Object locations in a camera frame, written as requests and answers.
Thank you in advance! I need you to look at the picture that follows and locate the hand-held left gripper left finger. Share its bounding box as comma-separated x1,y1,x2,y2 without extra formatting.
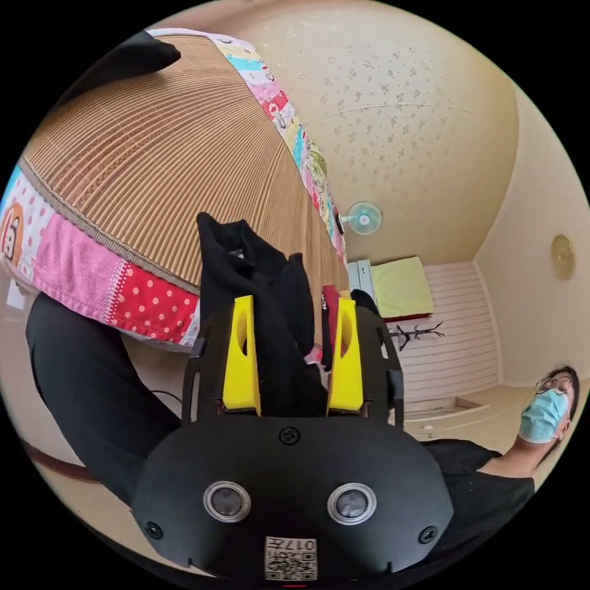
222,294,264,412

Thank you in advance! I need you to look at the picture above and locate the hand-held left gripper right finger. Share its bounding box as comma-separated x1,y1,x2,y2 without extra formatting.
326,298,366,412

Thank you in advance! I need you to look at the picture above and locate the black long sleeve shirt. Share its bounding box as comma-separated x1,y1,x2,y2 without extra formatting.
195,211,334,417

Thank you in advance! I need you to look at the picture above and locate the pile of clothes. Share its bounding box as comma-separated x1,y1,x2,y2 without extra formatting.
320,284,382,372

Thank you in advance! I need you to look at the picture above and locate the black coat rack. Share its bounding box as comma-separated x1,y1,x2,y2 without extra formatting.
386,322,447,354

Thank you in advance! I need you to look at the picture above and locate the white cabinet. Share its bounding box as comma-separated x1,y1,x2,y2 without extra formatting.
347,258,375,301

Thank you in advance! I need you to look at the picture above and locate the yellow-green curtain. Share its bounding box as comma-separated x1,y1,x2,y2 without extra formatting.
370,255,435,323

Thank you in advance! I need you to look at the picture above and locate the person's body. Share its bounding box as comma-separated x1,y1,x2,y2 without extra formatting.
25,292,583,575

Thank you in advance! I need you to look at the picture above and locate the bed with woven mat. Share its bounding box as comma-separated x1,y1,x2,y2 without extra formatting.
0,27,352,365

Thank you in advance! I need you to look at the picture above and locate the black garment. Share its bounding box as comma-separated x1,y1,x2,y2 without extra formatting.
54,29,182,108

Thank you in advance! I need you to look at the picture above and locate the wall fan with blue blades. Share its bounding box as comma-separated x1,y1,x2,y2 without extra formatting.
340,200,384,237

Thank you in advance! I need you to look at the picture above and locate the round golden wall clock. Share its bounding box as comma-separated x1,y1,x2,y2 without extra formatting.
550,234,576,281

